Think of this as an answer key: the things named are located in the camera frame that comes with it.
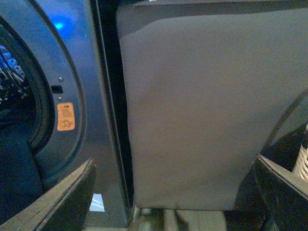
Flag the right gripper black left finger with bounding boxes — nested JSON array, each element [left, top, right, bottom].
[[0, 158, 96, 231]]

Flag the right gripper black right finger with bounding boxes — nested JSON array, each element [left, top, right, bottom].
[[254, 154, 308, 231]]

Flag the dark blue garment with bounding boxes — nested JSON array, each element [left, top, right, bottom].
[[0, 137, 43, 224]]

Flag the dark grey washing machine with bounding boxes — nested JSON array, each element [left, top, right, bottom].
[[0, 0, 133, 228]]

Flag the white tape patch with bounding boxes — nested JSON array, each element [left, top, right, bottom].
[[89, 193, 105, 212]]

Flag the orange warning sticker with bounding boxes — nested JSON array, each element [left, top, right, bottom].
[[57, 102, 75, 131]]

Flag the woven rope laundry basket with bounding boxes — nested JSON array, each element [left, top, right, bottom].
[[292, 125, 308, 181]]

